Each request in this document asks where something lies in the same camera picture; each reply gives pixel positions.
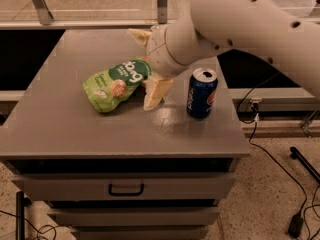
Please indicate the black stand leg right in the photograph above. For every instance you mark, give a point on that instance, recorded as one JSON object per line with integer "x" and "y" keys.
{"x": 296, "y": 154}

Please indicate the black drawer handle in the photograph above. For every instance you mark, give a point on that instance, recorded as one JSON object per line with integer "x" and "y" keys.
{"x": 134, "y": 190}

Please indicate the black stand leg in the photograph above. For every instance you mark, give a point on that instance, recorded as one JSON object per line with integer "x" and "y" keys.
{"x": 21, "y": 203}
{"x": 296, "y": 154}

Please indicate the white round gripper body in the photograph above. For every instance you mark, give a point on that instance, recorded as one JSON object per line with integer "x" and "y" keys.
{"x": 160, "y": 54}

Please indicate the metal window frame rail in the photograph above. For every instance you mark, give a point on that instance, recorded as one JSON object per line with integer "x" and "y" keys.
{"x": 68, "y": 14}

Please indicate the blue Pepsi can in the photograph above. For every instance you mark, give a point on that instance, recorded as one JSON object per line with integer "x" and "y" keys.
{"x": 202, "y": 87}

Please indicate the black power adapter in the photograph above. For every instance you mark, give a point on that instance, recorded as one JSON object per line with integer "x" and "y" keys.
{"x": 295, "y": 225}

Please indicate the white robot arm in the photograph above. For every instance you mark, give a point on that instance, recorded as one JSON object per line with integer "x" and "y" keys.
{"x": 212, "y": 27}

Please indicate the green rice chip bag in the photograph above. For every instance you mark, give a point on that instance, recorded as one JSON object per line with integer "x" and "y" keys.
{"x": 107, "y": 89}

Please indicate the grey drawer cabinet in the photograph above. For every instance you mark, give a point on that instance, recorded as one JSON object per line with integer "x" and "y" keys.
{"x": 62, "y": 152}

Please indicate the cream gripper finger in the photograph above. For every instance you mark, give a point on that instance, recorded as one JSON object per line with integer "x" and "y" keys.
{"x": 156, "y": 88}
{"x": 141, "y": 37}

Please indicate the black stand leg left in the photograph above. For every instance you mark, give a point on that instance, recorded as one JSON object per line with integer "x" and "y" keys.
{"x": 21, "y": 203}

